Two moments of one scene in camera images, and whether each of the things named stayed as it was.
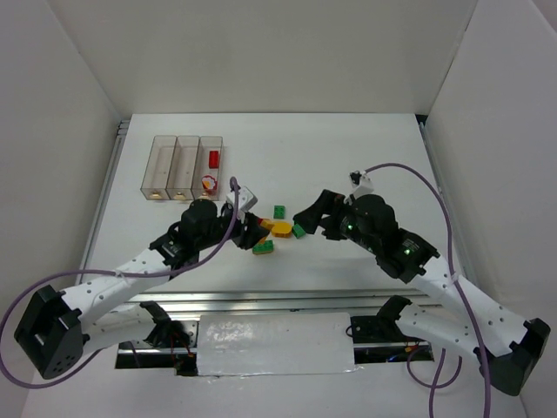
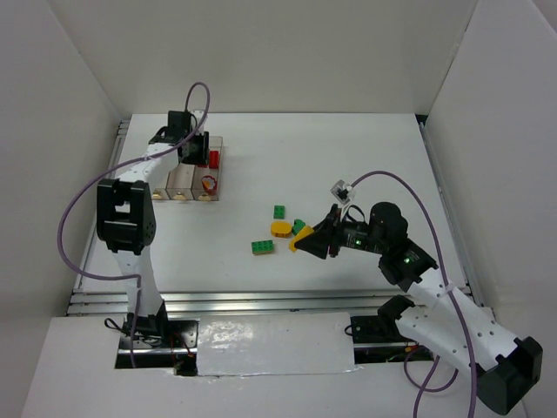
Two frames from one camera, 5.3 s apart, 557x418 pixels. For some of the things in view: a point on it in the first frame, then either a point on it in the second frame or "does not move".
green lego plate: (266, 247) does not move
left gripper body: (245, 227) -> (198, 148)
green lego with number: (298, 231) does not move
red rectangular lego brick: (214, 159) does not move
